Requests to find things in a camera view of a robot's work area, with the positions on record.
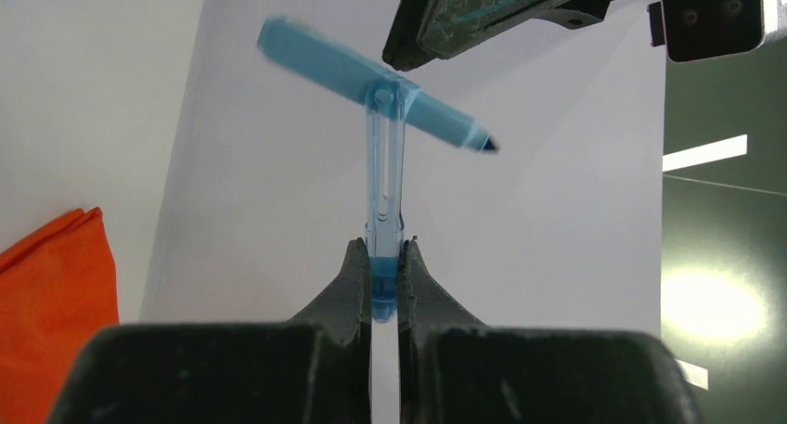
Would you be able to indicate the blue pen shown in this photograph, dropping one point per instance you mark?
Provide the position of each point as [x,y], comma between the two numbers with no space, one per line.
[392,103]

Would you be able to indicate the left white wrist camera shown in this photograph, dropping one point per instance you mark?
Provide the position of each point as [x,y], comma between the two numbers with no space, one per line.
[695,30]

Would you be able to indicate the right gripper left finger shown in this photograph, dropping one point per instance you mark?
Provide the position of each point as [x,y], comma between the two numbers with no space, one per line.
[311,368]

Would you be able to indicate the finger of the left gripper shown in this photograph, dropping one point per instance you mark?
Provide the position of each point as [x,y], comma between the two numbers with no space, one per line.
[424,30]

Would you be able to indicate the folded orange cloth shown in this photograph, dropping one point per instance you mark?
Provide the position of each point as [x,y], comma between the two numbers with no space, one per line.
[58,289]

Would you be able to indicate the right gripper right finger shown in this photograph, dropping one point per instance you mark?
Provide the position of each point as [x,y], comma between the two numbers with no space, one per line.
[456,369]

